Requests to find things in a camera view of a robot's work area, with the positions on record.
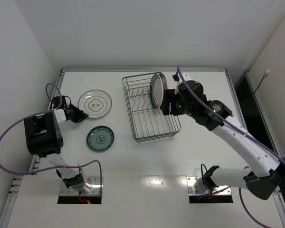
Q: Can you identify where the clear glass plate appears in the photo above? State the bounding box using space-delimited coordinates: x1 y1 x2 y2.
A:
77 89 113 119

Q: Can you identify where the white plate green red rim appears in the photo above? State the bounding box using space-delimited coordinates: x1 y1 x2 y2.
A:
158 73 168 92

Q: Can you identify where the blue patterned ceramic plate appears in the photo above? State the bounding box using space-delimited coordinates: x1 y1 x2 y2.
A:
86 125 115 152

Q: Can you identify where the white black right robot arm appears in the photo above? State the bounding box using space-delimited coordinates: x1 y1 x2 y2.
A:
150 72 285 200

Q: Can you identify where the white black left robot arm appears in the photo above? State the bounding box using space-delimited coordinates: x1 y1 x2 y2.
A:
24 96 92 194

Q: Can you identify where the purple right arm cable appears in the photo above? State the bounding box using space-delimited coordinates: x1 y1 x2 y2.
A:
176 65 285 228

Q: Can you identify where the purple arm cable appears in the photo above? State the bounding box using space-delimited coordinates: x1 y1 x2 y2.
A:
176 65 285 228
0 83 103 188

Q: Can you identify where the metal wire dish rack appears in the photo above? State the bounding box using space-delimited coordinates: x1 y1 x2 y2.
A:
122 72 181 143

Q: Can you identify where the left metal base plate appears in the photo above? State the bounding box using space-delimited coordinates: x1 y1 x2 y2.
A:
59 176 103 197

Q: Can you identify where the metal base plate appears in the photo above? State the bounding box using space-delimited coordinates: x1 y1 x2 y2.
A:
187 176 231 197
59 176 103 197

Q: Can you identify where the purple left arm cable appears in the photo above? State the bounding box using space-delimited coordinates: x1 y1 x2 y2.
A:
0 83 103 188

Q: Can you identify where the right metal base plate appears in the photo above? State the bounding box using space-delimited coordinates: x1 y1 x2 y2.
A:
187 176 231 197

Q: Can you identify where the black wall cable white plug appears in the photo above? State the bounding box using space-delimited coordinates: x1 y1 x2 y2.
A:
252 70 270 96

